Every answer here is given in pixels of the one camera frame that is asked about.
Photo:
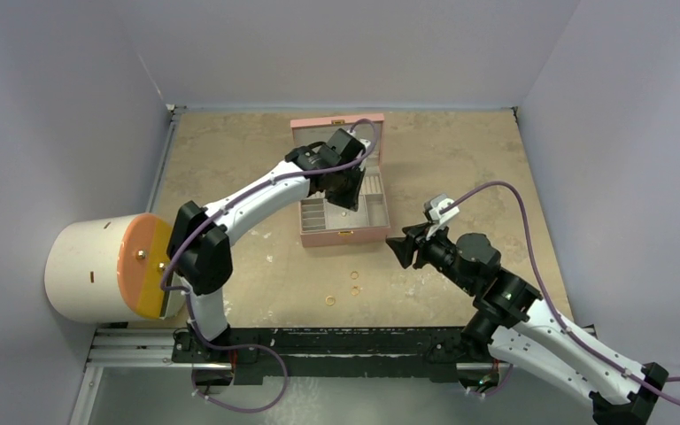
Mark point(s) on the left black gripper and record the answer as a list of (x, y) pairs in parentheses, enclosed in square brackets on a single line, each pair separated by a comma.
[(351, 200)]

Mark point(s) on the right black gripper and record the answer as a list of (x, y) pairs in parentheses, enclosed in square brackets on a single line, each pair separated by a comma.
[(418, 246)]

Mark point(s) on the pink jewelry box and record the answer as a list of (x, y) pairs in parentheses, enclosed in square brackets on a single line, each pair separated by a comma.
[(321, 223)]

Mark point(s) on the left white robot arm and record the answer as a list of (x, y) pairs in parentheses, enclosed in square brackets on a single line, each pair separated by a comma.
[(200, 246)]

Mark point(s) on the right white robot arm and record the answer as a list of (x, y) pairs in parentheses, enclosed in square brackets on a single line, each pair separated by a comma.
[(514, 323)]

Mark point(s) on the white cylinder orange lid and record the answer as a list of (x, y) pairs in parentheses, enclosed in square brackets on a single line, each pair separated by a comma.
[(109, 270)]

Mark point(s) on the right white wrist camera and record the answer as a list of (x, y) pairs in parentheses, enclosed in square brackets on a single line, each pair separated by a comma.
[(439, 212)]

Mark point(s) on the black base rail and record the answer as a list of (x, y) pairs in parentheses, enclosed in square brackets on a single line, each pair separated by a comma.
[(246, 356)]

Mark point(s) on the aluminium rail frame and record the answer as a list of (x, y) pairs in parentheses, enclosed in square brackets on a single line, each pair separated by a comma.
[(134, 348)]

